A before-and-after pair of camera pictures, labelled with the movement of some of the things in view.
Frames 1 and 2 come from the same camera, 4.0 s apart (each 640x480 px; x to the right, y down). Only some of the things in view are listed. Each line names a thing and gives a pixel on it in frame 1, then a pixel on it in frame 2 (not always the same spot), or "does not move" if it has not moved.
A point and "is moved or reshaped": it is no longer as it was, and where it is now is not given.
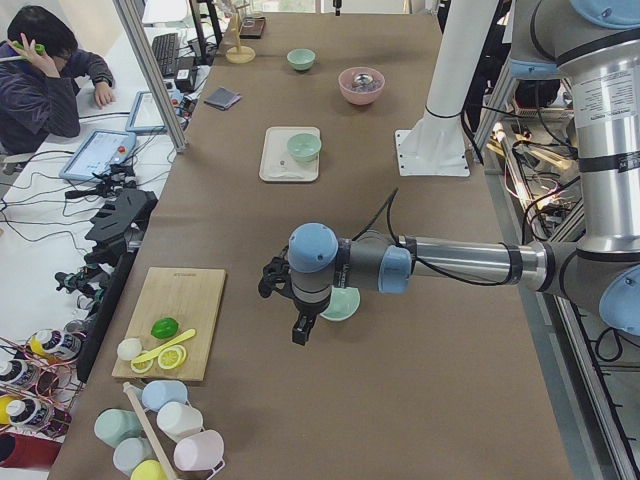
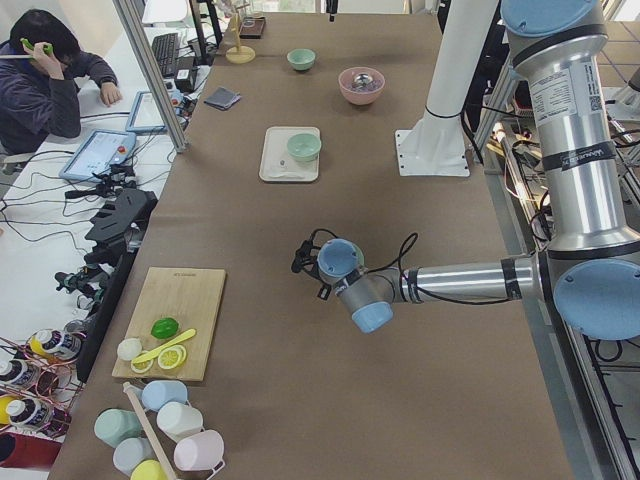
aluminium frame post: x=152 y=75 does not move
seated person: x=42 y=70 does not move
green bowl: x=343 y=303 is moved or reshaped
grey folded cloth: x=223 y=98 does not move
